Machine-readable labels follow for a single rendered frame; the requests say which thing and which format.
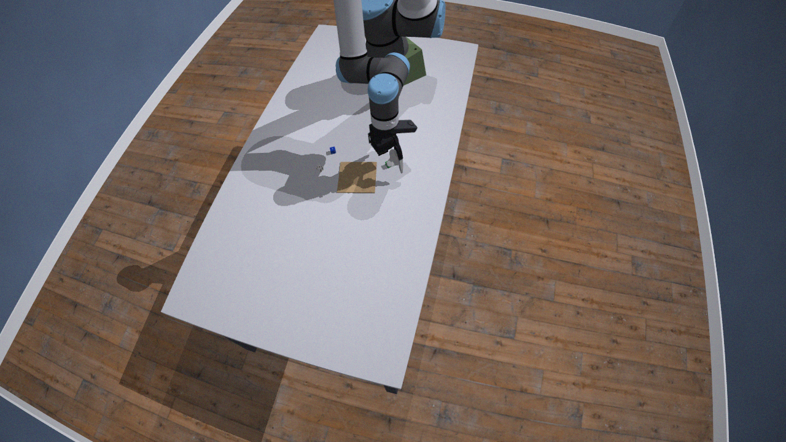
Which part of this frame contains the tan mat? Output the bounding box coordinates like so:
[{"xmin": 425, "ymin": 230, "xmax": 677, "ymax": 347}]
[{"xmin": 337, "ymin": 162, "xmax": 377, "ymax": 193}]

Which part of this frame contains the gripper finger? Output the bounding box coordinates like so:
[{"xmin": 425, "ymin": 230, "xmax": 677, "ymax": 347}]
[{"xmin": 386, "ymin": 141, "xmax": 403, "ymax": 173}]

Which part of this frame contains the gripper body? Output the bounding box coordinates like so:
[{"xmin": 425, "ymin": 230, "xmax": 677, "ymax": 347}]
[{"xmin": 368, "ymin": 124, "xmax": 399, "ymax": 156}]

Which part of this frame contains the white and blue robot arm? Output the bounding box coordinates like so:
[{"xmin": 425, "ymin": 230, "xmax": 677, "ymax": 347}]
[{"xmin": 333, "ymin": 0, "xmax": 445, "ymax": 134}]

